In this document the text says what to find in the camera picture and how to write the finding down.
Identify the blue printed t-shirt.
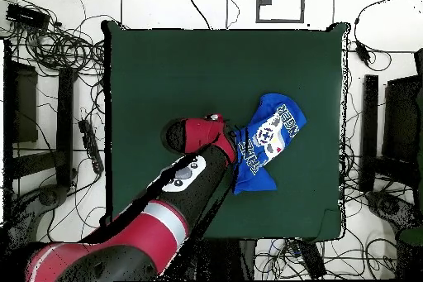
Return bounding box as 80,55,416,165
231,92,307,196

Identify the dark green table cloth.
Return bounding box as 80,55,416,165
102,19,350,243

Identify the black power strip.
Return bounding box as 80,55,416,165
290,240,328,280
78,118,105,174

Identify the black floor stand base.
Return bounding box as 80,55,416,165
0,184,69,281
364,190,423,232

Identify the black power adapter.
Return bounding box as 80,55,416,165
354,40,371,65

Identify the black electronics box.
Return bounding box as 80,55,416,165
6,2,51,30

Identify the black floor cable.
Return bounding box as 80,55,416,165
178,0,212,30
225,0,242,30

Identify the black metal frame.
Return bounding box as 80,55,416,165
2,39,78,190
358,48,423,194

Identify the grey square floor frame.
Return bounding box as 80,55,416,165
255,0,306,24

